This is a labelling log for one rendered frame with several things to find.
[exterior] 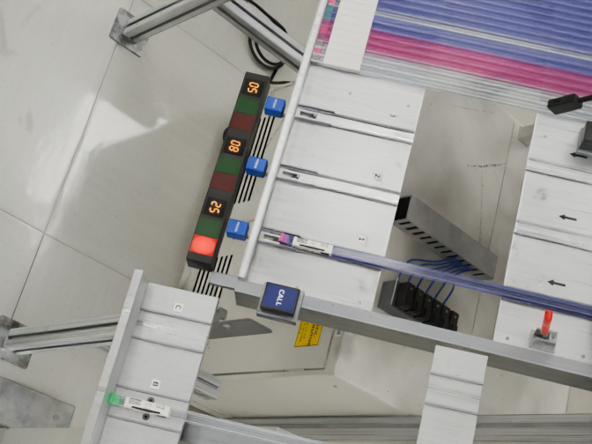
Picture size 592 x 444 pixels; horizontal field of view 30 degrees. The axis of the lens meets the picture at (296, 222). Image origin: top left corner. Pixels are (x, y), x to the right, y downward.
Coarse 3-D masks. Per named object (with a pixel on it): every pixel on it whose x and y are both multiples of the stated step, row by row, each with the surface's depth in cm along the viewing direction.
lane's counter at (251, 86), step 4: (248, 80) 179; (252, 80) 179; (256, 80) 179; (244, 84) 179; (248, 84) 179; (252, 84) 179; (256, 84) 179; (260, 84) 179; (244, 88) 178; (248, 88) 178; (252, 88) 178; (256, 88) 178; (260, 88) 178; (244, 92) 178; (248, 92) 178; (252, 92) 178; (256, 92) 178; (260, 92) 178; (256, 96) 178; (260, 96) 178
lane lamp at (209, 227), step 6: (198, 222) 169; (204, 222) 169; (210, 222) 169; (216, 222) 169; (222, 222) 169; (198, 228) 168; (204, 228) 168; (210, 228) 168; (216, 228) 168; (204, 234) 168; (210, 234) 168; (216, 234) 168
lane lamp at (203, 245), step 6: (192, 240) 167; (198, 240) 167; (204, 240) 167; (210, 240) 167; (216, 240) 167; (192, 246) 167; (198, 246) 167; (204, 246) 167; (210, 246) 167; (198, 252) 167; (204, 252) 167; (210, 252) 167
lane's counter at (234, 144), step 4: (228, 136) 175; (228, 140) 174; (232, 140) 174; (236, 140) 174; (240, 140) 174; (244, 140) 174; (228, 144) 174; (232, 144) 174; (236, 144) 174; (240, 144) 174; (244, 144) 174; (224, 148) 174; (228, 148) 174; (232, 148) 174; (236, 148) 174; (240, 148) 174; (244, 148) 174; (228, 152) 174; (232, 152) 174; (236, 152) 174; (240, 152) 174; (240, 156) 173
